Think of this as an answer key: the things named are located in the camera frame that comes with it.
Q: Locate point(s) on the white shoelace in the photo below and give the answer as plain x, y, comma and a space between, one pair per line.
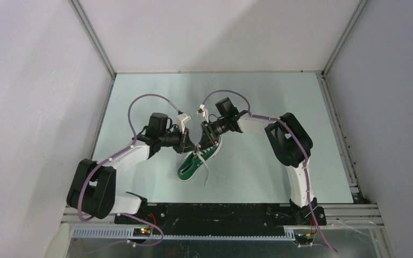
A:
200, 159

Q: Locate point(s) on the controller board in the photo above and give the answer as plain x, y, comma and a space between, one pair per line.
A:
142, 232
304, 239

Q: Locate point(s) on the right controller board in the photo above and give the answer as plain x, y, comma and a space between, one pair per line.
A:
304, 239

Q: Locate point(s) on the left controller board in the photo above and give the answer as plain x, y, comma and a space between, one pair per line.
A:
142, 232

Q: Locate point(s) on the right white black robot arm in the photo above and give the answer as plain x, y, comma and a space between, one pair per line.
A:
290, 144

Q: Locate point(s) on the green canvas sneaker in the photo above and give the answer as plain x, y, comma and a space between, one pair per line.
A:
185, 169

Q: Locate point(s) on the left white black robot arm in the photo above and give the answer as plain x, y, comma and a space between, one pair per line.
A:
93, 189

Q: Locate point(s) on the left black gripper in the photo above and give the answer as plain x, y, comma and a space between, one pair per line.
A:
188, 145

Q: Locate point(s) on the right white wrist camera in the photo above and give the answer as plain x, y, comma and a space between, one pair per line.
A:
203, 111

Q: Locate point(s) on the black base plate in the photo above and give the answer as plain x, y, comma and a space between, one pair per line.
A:
230, 219

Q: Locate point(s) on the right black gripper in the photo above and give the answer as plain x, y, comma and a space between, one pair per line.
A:
208, 136

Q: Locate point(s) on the grey slotted cable duct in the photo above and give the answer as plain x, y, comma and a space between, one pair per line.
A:
131, 233

